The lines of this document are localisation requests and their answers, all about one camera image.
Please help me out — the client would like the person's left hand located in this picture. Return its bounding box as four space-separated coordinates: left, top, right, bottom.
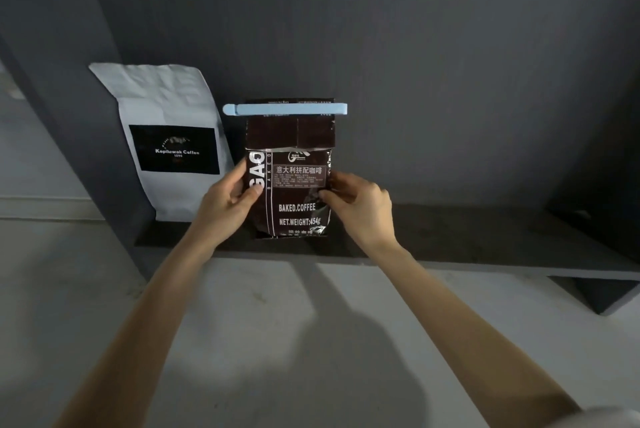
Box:
194 158 265 250

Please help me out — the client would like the person's right hand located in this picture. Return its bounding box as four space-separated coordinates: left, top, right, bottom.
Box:
317 171 399 253

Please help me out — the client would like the dark brown coffee bag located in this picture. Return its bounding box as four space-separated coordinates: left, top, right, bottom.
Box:
243 94 337 240

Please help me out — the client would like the person's right forearm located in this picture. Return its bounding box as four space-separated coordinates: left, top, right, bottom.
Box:
367 237 584 428

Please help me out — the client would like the person's left forearm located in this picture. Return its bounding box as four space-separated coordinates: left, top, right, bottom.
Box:
52 232 217 428

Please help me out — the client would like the light blue bag clip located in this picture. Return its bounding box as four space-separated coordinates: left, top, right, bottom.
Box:
222 100 350 118

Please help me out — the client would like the white coffee bag black label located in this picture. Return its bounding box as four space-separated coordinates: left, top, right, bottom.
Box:
88 62 236 223

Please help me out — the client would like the dark grey shelf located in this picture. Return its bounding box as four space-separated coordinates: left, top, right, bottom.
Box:
134 201 640 317

